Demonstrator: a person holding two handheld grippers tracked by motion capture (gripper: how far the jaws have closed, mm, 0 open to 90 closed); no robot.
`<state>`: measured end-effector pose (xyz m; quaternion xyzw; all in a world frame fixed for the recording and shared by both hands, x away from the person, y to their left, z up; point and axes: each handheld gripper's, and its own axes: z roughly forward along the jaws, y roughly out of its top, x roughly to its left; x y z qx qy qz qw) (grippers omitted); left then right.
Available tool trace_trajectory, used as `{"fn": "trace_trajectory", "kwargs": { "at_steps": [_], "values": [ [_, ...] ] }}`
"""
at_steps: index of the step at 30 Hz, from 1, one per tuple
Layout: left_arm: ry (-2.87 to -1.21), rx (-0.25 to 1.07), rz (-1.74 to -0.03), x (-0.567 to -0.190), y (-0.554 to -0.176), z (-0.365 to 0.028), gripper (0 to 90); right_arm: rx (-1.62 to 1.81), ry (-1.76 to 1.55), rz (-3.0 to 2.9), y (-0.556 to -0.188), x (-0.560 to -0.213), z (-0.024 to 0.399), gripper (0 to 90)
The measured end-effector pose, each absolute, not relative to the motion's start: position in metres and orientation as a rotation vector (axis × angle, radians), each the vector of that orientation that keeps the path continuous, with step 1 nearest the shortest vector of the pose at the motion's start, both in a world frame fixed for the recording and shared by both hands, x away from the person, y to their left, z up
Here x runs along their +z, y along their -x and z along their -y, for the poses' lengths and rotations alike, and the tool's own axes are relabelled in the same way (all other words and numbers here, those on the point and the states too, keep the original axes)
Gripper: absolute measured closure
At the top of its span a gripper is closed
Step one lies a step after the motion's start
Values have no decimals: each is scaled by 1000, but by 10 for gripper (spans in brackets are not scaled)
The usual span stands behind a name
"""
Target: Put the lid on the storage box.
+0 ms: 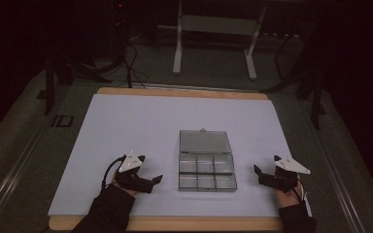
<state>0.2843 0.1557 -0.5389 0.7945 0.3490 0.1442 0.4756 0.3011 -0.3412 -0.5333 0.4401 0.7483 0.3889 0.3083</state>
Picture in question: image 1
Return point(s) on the white metal stand frame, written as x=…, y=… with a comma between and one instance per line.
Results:
x=217, y=25

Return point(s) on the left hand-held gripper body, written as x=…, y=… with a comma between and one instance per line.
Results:
x=130, y=163

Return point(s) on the person's right hand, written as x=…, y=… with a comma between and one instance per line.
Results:
x=286, y=198

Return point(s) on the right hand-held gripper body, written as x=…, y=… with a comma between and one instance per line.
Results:
x=291, y=165

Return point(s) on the person's left hand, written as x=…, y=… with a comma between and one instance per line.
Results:
x=126, y=191

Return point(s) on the black square floor frame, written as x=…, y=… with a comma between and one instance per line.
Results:
x=63, y=121

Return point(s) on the black tripod stand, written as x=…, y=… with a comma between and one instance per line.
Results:
x=121, y=39

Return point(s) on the white table mat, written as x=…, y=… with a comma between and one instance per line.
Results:
x=136, y=129

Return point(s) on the clear plastic compartment box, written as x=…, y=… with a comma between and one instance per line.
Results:
x=206, y=161

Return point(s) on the black metal stand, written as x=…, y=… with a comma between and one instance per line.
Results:
x=315, y=97
x=50, y=84

